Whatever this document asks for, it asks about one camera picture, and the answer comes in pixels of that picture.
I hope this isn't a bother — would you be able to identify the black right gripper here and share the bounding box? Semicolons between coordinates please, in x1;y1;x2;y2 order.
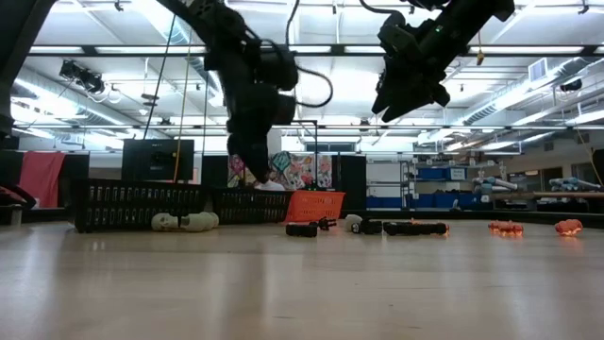
371;46;452;123

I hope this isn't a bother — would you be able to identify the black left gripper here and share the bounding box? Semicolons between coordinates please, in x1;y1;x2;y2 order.
226;70;296;184

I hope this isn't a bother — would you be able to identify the black plastic basket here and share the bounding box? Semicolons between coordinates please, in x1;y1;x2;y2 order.
210;187;294;226
73;178;208;234

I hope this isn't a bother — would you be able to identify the black cabinet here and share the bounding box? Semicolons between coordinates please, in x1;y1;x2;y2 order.
200;155;230;190
331;154;368;213

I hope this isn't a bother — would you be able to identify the colourful patchwork quilt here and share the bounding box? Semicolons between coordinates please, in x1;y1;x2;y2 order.
227;151;334;191

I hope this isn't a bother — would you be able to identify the blue storage bin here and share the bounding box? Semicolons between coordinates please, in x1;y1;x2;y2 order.
366;190;495;212
416;167;467;182

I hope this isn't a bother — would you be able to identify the orange plastic basket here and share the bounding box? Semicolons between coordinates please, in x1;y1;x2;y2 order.
284;190;347;224

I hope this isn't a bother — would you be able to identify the black monitor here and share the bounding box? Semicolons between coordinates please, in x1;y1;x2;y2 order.
121;138;195;183

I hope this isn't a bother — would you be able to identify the white air vent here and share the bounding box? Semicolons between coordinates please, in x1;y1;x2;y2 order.
528;57;549;83

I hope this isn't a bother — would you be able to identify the black rig beam with lights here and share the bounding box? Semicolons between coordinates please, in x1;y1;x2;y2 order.
27;43;604;59

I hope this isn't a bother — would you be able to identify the black partition panel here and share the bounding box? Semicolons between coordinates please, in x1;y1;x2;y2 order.
0;149;91;212

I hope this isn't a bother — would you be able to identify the wooden workbench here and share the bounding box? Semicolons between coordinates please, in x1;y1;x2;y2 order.
490;190;604;200

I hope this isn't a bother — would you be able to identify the red cloth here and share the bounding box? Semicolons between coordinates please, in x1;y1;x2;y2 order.
18;151;67;210

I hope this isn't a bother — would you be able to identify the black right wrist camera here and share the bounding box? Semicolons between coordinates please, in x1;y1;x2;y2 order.
376;11;419;57

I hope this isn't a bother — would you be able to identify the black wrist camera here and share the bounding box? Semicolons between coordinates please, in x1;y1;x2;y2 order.
376;11;419;57
257;45;300;92

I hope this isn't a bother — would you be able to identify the black metal stand frame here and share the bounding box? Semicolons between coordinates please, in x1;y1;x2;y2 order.
282;118;319;190

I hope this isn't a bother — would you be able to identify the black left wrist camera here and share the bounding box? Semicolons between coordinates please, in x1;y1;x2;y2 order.
257;45;300;92

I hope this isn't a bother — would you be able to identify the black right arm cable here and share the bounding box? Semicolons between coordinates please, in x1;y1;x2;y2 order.
357;0;408;23

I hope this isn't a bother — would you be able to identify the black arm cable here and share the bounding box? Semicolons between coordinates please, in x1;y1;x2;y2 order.
285;0;335;109
357;0;408;23

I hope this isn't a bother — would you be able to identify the black hanging cord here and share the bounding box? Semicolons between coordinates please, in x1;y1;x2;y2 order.
142;13;176;140

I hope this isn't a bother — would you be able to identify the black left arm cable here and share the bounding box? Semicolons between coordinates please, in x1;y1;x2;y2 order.
285;0;335;109

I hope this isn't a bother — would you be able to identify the black aluminium table frame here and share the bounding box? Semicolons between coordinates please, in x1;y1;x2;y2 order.
21;207;604;225

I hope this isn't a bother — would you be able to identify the black camera with white cable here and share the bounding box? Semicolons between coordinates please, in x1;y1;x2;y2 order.
59;59;107;95

